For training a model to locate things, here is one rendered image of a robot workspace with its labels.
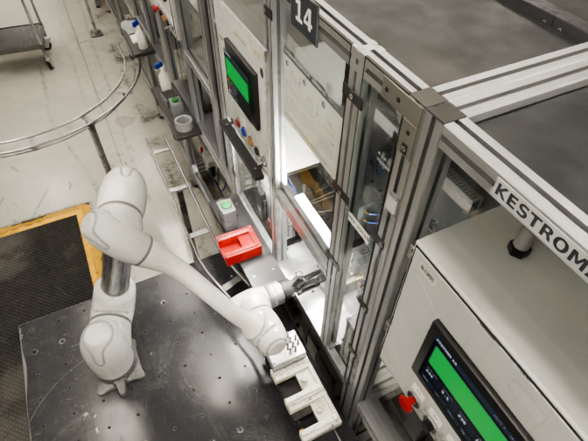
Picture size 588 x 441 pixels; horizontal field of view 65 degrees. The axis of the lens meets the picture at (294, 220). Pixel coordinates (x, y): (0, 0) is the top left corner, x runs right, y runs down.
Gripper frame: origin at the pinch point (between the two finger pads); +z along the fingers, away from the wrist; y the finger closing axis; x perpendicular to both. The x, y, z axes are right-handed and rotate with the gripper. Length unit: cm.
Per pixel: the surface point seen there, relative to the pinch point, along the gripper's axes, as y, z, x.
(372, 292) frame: 50, -13, -38
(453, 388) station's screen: 62, -16, -68
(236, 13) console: 81, -10, 49
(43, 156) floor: -103, -114, 257
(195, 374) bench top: -31, -59, -2
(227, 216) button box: 0, -25, 43
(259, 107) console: 61, -13, 28
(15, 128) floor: -104, -132, 306
